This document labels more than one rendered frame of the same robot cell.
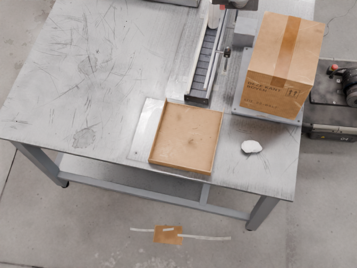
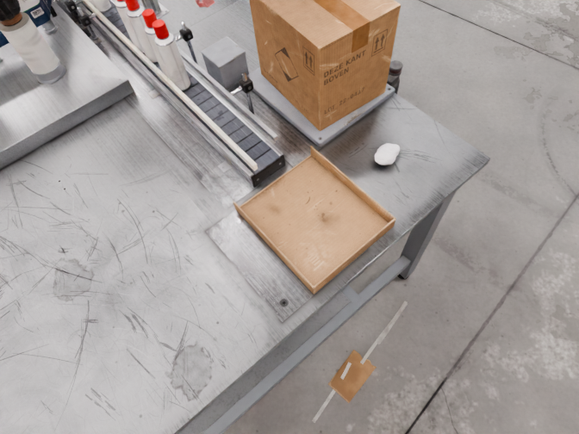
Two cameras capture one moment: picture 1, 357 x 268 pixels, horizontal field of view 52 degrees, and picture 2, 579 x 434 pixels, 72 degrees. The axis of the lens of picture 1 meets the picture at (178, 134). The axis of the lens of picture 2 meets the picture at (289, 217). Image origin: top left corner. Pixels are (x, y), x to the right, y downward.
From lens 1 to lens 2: 76 cm
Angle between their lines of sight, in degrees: 23
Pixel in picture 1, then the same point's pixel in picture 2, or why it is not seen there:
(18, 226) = not seen: outside the picture
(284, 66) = (348, 13)
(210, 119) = (310, 175)
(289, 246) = (450, 251)
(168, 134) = (290, 238)
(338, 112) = not seen: hidden behind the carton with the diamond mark
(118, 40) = (77, 209)
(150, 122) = (250, 250)
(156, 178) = not seen: hidden behind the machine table
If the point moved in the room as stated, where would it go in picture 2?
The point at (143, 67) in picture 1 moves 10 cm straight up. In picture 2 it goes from (154, 205) to (140, 183)
